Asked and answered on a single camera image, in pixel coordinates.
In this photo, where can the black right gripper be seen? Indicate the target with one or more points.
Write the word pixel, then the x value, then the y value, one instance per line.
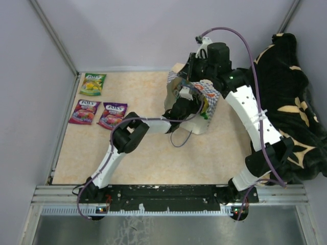
pixel 186 73

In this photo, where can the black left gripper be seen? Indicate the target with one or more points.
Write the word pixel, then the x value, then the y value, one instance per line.
pixel 196 104

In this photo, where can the blue checkered paper bag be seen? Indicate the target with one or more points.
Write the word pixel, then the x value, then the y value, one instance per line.
pixel 194 124

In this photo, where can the purple snack packet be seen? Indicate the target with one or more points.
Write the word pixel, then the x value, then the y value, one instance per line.
pixel 84 112
pixel 112 115

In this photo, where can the green snack packet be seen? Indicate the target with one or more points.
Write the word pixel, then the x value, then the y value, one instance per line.
pixel 204 109
pixel 92 84

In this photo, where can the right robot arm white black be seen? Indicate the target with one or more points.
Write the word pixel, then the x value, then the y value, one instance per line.
pixel 270 149

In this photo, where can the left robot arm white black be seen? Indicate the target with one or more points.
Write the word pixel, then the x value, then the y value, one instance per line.
pixel 128 134

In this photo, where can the black floral blanket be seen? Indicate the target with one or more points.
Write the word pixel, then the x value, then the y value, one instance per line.
pixel 285 96

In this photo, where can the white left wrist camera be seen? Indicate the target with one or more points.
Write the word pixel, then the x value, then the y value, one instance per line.
pixel 186 93

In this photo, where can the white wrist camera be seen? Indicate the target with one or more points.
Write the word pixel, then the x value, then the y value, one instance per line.
pixel 202 49
pixel 186 93

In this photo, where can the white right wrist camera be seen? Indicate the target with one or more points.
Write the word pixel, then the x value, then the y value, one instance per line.
pixel 202 49

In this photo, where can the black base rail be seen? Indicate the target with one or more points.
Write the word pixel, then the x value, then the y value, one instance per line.
pixel 160 198

